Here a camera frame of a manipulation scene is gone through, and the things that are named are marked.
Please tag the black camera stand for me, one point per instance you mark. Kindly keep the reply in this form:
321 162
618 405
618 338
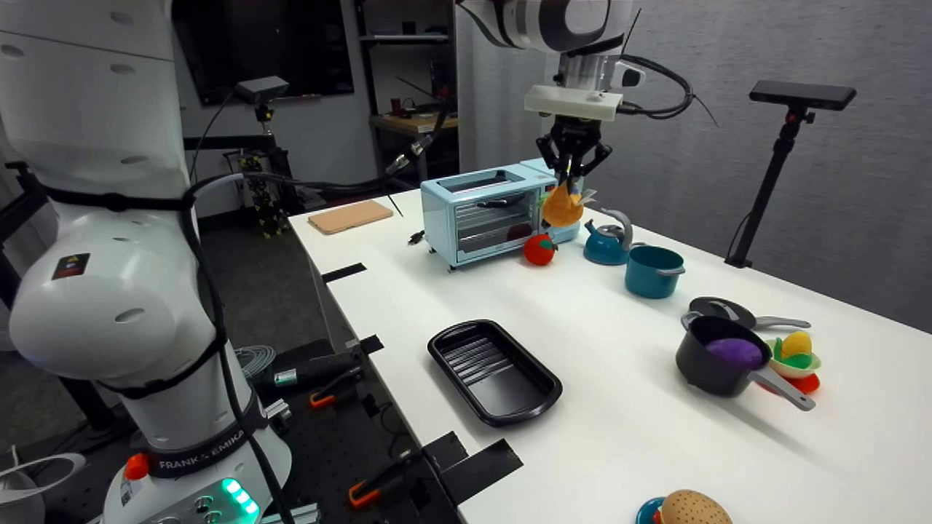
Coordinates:
772 183

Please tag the toy hamburger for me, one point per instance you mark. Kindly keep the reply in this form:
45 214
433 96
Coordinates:
692 508

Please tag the wide black tape strip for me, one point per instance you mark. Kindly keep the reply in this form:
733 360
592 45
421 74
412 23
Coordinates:
477 466

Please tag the light blue toy toaster oven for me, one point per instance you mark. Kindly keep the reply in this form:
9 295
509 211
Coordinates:
477 207

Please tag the black camera bar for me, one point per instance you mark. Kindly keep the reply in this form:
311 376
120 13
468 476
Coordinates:
801 93
260 86

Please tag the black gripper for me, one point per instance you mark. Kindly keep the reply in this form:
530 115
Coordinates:
578 132

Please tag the teal toy pot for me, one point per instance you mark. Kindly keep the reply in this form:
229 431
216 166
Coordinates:
651 278

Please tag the blue toy plate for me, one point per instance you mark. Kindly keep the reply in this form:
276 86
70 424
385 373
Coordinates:
644 512

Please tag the black toy pot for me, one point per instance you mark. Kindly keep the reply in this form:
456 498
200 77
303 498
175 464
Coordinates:
702 373

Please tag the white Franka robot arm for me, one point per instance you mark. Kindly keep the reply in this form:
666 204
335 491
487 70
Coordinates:
107 291

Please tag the yellow toy food piece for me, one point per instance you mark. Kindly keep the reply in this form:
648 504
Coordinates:
800 341

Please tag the red toy plate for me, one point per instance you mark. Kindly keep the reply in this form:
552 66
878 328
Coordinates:
809 383

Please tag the purple toy eggplant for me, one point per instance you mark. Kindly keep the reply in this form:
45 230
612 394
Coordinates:
736 354

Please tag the wooden cutting board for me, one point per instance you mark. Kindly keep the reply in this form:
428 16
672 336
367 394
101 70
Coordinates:
350 217

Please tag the black wall monitor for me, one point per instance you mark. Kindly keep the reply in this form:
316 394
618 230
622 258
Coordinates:
262 48

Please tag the white round stand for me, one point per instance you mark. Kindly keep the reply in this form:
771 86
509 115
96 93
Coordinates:
38 470

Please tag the red round knob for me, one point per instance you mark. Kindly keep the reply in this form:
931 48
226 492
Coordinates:
136 466

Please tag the red toy tomato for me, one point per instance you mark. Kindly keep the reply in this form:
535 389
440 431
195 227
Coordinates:
541 252

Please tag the black ridged baking tray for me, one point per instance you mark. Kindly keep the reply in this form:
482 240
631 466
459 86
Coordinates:
497 373

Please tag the small teal toy cup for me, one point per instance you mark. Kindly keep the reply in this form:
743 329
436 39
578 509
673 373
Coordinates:
567 236

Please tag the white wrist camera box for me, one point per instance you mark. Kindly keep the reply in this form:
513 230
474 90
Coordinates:
573 100

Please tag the black tripod stand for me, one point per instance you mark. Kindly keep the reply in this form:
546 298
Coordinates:
262 175

